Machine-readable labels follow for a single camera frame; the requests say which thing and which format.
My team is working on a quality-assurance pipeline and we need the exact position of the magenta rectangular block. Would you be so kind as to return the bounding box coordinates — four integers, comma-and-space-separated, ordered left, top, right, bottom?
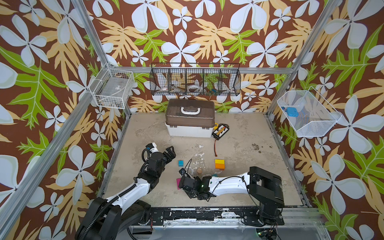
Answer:
176, 178, 181, 190

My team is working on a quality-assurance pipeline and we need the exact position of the orange block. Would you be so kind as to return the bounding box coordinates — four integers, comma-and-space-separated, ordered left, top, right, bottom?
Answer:
215, 164, 226, 171

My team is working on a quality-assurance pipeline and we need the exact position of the yellow block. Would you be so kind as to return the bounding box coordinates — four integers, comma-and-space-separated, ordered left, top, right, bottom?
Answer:
215, 159, 225, 165

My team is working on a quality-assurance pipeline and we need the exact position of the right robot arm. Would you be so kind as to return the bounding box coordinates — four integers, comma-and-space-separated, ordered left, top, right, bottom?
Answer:
179, 167, 285, 227

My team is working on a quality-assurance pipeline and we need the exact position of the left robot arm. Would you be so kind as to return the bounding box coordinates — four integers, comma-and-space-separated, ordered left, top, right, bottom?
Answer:
75, 143, 176, 240

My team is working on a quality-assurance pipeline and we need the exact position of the white box with brown lid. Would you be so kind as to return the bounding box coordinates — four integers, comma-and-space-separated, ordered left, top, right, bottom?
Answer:
166, 99, 215, 138

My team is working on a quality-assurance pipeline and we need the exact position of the black battery pack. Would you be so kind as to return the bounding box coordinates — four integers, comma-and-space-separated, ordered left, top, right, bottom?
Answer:
212, 124, 230, 140

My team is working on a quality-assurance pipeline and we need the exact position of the blue device in basket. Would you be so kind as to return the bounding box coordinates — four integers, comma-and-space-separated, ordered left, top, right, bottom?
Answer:
285, 107, 299, 118

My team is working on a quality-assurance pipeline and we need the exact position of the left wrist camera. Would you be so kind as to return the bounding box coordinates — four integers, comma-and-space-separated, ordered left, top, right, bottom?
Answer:
146, 143, 159, 153

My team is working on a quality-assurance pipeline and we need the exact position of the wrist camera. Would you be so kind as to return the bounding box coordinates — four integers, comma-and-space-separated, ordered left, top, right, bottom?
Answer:
146, 143, 159, 153
179, 168, 187, 177

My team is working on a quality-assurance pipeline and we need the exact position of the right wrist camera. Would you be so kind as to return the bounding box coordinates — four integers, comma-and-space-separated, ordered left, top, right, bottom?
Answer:
179, 168, 187, 177

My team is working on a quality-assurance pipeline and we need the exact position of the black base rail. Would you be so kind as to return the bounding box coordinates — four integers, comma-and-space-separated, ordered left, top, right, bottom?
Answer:
150, 207, 285, 227

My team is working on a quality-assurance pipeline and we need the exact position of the black wire basket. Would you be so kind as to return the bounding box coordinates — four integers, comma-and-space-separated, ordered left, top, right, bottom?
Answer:
149, 63, 242, 96

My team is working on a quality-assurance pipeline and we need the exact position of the white wire basket left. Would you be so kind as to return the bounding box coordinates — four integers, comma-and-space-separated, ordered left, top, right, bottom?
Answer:
90, 64, 136, 110

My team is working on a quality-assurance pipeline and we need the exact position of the white wire basket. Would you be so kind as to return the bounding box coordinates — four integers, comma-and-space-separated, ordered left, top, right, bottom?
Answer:
90, 64, 136, 110
277, 87, 342, 138

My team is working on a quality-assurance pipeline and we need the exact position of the white wire basket right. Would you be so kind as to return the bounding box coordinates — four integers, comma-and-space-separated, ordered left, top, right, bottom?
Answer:
277, 87, 342, 138

